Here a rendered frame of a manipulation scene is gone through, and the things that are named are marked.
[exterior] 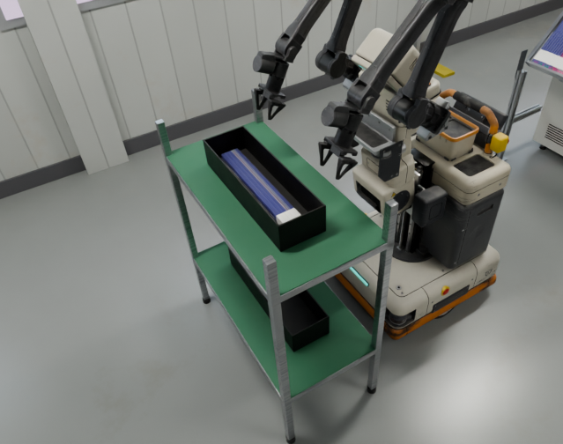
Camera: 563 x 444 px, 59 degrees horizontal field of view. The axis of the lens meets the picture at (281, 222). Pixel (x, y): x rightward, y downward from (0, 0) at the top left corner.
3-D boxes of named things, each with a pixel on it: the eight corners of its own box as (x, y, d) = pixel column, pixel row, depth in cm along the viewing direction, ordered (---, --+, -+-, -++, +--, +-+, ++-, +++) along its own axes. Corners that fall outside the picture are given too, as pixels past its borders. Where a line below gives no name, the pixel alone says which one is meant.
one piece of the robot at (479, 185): (411, 209, 285) (431, 71, 229) (485, 269, 249) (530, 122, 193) (363, 232, 274) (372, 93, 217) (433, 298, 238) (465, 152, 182)
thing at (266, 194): (307, 228, 164) (307, 221, 161) (289, 237, 161) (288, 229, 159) (238, 155, 197) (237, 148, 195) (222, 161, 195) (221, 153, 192)
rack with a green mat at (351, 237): (289, 446, 208) (266, 267, 134) (202, 299, 268) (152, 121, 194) (377, 391, 223) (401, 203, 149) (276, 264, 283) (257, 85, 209)
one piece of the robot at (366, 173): (389, 166, 239) (384, 47, 195) (447, 209, 214) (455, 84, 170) (344, 191, 233) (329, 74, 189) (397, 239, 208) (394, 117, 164)
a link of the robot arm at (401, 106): (432, 107, 162) (420, 101, 165) (414, 98, 155) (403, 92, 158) (416, 133, 165) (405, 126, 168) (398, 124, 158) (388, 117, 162)
